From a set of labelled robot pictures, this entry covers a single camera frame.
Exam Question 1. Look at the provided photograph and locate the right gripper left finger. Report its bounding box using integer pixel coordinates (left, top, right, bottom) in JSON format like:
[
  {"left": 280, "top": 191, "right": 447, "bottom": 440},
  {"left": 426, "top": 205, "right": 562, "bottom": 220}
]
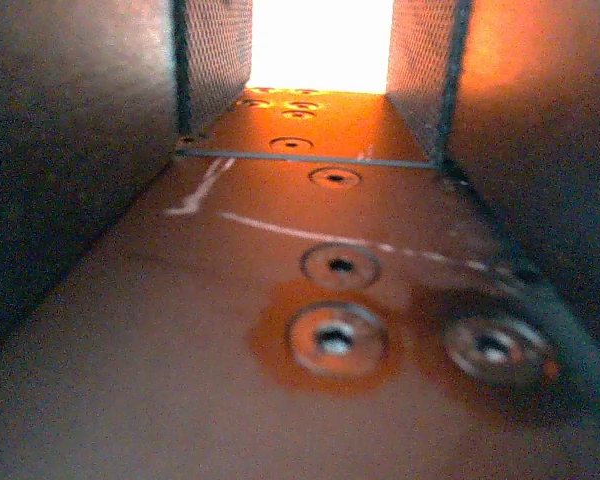
[{"left": 0, "top": 1, "right": 253, "bottom": 345}]

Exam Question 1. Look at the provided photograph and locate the orange t shirt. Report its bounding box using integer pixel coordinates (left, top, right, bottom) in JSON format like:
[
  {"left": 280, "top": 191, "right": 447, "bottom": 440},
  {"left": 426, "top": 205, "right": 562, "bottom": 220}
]
[{"left": 248, "top": 0, "right": 393, "bottom": 93}]

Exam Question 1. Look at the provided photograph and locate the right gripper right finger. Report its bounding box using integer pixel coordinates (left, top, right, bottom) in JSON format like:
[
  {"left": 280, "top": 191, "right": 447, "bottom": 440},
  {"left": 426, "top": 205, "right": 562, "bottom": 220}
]
[{"left": 387, "top": 1, "right": 600, "bottom": 347}]

